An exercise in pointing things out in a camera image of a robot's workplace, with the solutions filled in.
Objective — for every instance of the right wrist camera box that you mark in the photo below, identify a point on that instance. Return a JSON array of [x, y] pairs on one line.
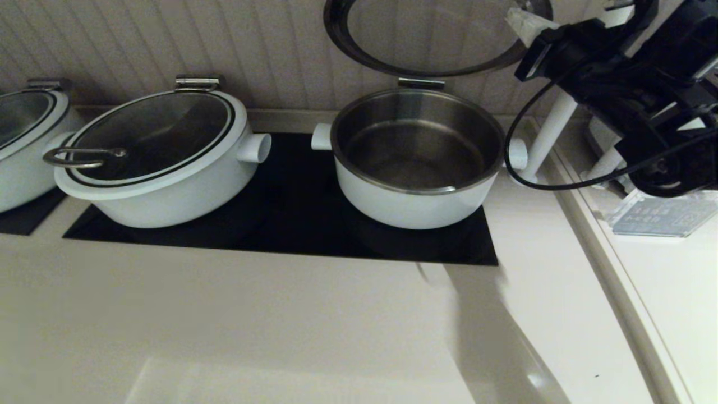
[[620, 14]]

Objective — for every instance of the white round pot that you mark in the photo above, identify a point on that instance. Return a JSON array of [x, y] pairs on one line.
[[415, 212]]

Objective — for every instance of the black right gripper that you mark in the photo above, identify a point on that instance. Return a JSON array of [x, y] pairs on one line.
[[589, 62]]

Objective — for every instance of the black glass cooktop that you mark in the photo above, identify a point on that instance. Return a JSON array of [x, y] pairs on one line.
[[291, 224], [28, 221]]

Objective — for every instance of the clear acrylic sign holder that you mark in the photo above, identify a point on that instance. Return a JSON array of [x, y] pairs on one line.
[[656, 219]]

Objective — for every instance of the white oval pot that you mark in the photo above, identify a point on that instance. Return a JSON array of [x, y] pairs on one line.
[[185, 203], [22, 180]]

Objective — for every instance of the oval glass lid white rim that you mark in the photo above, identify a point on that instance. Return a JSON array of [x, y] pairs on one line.
[[19, 115], [151, 132]]

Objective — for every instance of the round glass lid white rim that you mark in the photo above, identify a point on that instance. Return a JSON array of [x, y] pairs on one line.
[[426, 69]]

